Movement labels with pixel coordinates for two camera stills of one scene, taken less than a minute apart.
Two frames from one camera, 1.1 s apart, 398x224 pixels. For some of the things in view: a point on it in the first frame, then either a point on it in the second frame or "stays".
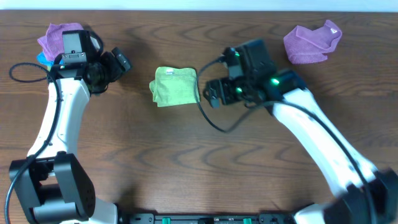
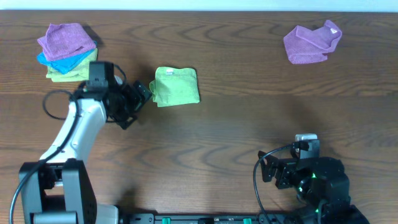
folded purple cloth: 52,42 stays
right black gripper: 224,86 -> 285,165
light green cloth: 173,86 stays
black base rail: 205,218 stays
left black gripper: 121,59 -> 133,101
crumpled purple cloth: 303,45 stays
